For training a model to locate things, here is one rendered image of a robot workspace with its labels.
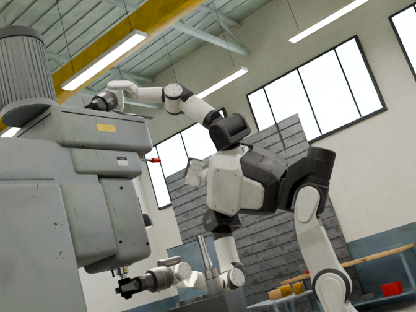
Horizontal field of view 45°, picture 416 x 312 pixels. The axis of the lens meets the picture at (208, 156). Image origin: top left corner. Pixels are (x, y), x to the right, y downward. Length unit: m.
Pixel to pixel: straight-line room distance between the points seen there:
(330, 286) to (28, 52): 1.39
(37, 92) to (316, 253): 1.19
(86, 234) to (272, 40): 8.99
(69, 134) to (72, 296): 0.59
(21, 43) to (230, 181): 0.94
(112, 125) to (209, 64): 9.27
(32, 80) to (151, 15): 5.50
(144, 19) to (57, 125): 5.65
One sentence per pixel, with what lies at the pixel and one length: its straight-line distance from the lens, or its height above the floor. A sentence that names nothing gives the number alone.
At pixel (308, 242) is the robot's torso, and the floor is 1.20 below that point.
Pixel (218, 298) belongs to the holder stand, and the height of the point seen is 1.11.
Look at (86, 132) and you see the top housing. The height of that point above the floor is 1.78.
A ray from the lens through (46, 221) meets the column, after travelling 1.47.
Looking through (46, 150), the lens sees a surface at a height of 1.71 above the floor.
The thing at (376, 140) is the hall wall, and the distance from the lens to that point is 9.25.
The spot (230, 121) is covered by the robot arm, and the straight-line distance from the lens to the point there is 2.04.
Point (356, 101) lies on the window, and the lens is 9.35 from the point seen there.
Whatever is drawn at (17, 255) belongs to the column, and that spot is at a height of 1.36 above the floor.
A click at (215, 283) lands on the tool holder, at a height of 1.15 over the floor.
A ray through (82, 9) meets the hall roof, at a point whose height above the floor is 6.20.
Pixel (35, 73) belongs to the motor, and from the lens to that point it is 1.87.
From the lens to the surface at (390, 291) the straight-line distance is 8.50.
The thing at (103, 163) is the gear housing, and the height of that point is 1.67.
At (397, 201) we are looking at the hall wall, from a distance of 9.13.
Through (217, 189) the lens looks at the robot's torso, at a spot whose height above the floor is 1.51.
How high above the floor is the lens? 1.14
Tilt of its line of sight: 14 degrees up
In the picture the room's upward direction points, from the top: 17 degrees counter-clockwise
